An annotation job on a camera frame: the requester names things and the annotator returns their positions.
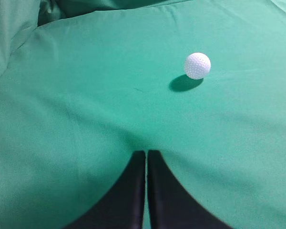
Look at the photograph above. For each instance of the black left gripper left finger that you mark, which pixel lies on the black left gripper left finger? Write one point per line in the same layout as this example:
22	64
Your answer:
122	207

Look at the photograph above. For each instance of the white dimpled golf ball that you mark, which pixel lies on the white dimpled golf ball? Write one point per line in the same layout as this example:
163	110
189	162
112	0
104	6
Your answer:
197	66

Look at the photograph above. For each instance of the green table cloth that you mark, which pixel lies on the green table cloth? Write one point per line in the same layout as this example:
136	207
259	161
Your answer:
81	94

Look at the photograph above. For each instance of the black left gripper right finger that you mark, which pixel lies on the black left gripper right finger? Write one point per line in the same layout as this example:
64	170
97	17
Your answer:
170	204

